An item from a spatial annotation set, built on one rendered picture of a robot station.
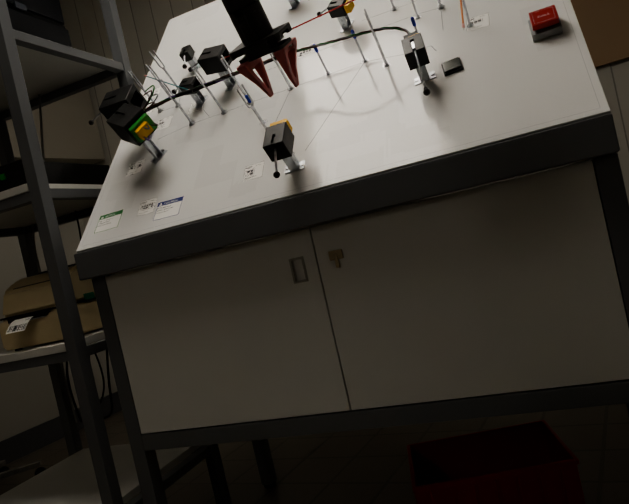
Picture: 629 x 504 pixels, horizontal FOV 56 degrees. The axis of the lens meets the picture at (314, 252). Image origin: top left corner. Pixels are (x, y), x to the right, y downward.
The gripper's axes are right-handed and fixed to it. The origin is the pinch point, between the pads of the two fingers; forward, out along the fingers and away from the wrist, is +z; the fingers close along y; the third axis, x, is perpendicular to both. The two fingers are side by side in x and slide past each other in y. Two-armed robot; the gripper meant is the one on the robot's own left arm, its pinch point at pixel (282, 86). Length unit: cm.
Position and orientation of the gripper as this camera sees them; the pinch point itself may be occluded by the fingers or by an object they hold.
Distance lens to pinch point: 110.0
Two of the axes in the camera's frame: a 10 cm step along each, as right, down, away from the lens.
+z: 4.2, 7.9, 4.5
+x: -2.9, 5.8, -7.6
